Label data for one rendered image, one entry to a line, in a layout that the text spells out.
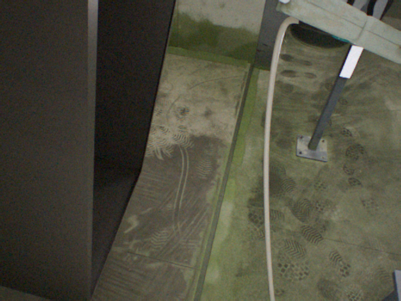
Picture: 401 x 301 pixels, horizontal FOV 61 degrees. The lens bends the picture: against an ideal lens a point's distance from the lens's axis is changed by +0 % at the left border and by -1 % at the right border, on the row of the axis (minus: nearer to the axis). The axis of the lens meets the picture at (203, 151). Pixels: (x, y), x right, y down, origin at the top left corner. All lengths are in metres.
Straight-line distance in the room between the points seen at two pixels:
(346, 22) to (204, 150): 1.65
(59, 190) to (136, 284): 1.15
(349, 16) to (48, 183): 0.57
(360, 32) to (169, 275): 1.39
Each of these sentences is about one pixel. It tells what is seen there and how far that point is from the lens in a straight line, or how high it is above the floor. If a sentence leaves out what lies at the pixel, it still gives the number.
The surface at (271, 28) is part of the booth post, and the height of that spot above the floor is 0.37.
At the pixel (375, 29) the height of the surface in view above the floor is 1.38.
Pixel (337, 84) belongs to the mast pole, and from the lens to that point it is 2.05.
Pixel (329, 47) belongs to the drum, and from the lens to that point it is 3.42.
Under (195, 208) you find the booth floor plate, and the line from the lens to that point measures 1.92.
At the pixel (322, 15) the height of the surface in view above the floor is 1.42.
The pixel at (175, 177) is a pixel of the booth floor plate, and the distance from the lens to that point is 2.03.
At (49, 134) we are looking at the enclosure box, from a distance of 0.53.
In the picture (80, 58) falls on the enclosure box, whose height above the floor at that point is 1.44.
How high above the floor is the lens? 1.66
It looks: 48 degrees down
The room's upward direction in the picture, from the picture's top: 5 degrees clockwise
